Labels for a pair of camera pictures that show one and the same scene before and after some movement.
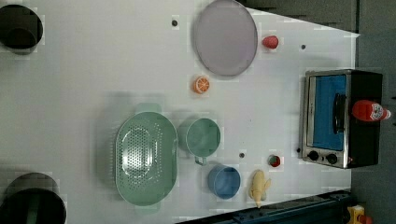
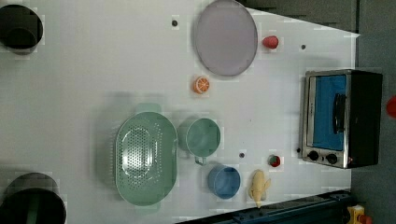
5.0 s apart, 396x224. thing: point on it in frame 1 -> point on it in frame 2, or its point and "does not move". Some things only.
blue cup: x=223 y=181 does not move
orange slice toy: x=201 y=85 does not move
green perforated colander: x=147 y=157 does not move
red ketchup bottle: x=369 y=111 -> x=391 y=107
